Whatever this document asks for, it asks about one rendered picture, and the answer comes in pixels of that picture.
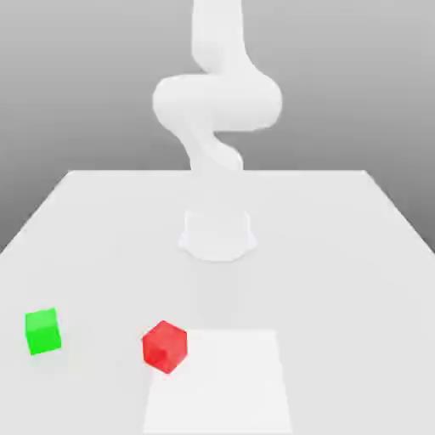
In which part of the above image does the small red cube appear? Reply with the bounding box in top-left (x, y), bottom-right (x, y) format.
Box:
top-left (141, 319), bottom-right (189, 376)

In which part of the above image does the small green cube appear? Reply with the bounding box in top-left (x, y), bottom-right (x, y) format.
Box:
top-left (24, 307), bottom-right (63, 357)

